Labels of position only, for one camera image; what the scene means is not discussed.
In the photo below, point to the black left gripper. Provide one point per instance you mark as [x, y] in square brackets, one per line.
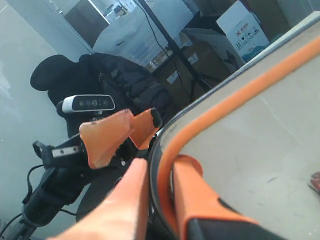
[93, 149]

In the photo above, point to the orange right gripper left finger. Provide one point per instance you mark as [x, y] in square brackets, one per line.
[122, 215]

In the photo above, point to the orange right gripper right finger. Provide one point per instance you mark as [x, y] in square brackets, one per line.
[201, 215]

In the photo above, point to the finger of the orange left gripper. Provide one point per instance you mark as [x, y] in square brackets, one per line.
[145, 126]

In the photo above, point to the dark transparent lunch box lid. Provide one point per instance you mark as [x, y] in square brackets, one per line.
[260, 155]

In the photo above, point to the red toy sausage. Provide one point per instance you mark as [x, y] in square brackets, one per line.
[314, 182]

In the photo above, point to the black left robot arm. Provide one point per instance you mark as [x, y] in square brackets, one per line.
[58, 188]

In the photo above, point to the black office chair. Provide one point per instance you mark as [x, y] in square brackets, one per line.
[130, 85]

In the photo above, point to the black tripod stand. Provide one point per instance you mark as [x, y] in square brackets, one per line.
[197, 77]

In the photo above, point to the white appliance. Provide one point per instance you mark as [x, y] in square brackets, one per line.
[132, 38]

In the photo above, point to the brown cardboard box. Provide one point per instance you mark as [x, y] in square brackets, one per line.
[210, 53]

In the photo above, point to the white cardboard box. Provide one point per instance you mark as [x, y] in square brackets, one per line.
[243, 31]

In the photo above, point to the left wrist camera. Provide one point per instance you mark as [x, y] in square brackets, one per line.
[81, 103]

